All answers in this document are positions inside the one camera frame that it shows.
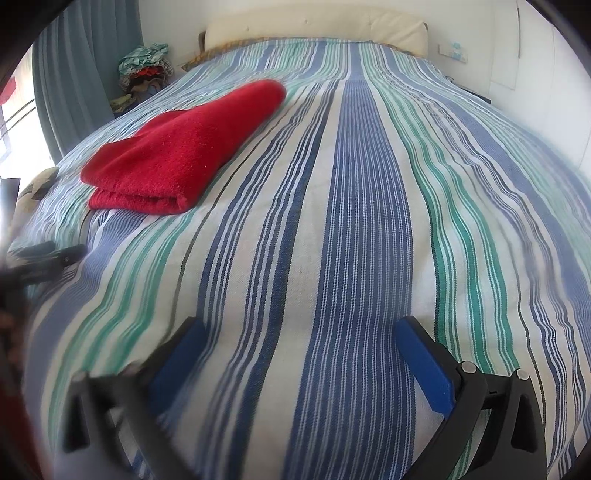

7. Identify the cream padded headboard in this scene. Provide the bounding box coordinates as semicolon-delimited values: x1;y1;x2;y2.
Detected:
204;8;429;59

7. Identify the wall socket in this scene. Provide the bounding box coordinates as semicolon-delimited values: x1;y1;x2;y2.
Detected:
436;41;470;64

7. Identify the red sweater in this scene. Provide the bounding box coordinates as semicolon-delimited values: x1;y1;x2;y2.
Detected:
80;79;288;215

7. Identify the dark nightstand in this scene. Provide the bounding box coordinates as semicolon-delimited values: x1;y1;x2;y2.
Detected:
462;85;493;105

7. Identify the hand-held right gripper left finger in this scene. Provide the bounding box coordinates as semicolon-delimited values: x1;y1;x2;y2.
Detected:
60;316;208;480

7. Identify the grey-blue curtain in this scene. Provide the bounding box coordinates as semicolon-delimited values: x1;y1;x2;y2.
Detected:
32;14;145;165

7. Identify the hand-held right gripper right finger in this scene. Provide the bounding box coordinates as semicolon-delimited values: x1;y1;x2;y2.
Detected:
394;316;561;480

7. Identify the pile of clothes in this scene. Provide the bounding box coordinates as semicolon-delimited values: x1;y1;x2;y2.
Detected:
111;42;175;112

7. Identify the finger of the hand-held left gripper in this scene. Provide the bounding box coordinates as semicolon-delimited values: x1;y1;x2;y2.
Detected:
0;244;87;288

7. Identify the striped blanket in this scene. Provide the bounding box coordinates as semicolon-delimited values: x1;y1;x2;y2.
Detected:
9;37;591;480

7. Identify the window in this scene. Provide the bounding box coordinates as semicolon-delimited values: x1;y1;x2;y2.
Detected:
0;48;48;185

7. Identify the patterned cushion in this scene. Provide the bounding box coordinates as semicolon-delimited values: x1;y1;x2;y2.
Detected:
16;166;61;214

